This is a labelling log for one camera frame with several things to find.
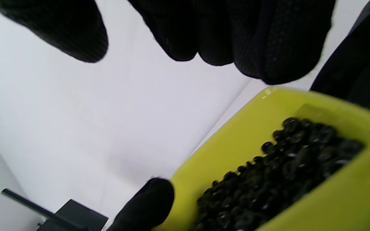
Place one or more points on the person's left hand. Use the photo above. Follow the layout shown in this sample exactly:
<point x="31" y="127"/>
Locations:
<point x="146" y="205"/>

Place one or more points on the black cast iron frying pan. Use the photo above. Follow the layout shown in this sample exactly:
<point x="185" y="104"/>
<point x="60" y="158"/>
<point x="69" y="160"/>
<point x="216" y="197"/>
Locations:
<point x="361" y="57"/>

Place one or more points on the yellow plastic container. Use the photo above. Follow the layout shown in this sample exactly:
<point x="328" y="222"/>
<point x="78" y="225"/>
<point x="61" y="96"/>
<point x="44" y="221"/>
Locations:
<point x="230" y="150"/>

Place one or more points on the black metal rod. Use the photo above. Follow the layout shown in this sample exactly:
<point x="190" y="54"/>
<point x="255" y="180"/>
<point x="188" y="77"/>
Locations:
<point x="27" y="202"/>

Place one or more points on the heap of coffee beans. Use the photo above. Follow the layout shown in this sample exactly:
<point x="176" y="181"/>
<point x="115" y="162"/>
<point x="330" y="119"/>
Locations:
<point x="284" y="170"/>

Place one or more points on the black flat block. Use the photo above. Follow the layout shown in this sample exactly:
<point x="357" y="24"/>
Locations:
<point x="82" y="215"/>

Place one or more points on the person's right hand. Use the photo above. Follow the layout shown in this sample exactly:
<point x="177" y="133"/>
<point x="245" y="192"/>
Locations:
<point x="268" y="32"/>

